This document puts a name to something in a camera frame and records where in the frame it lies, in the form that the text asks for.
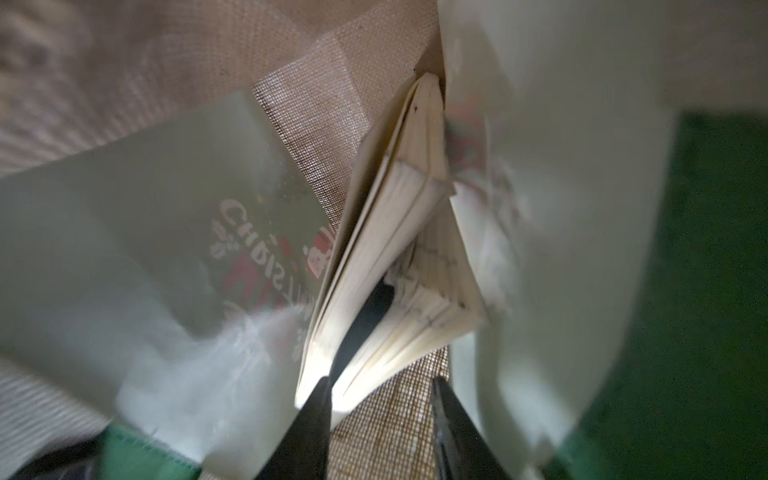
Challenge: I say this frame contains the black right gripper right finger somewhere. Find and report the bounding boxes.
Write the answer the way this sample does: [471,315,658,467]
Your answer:
[430,376,509,480]

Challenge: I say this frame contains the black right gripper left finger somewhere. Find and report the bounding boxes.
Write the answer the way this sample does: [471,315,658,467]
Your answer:
[256,376,332,480]

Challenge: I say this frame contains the navy book yellow label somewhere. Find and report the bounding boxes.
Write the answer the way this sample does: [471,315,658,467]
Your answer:
[294,73,489,413]

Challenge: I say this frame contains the burlap canvas bag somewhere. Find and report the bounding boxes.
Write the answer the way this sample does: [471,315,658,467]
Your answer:
[1,1,767,479]

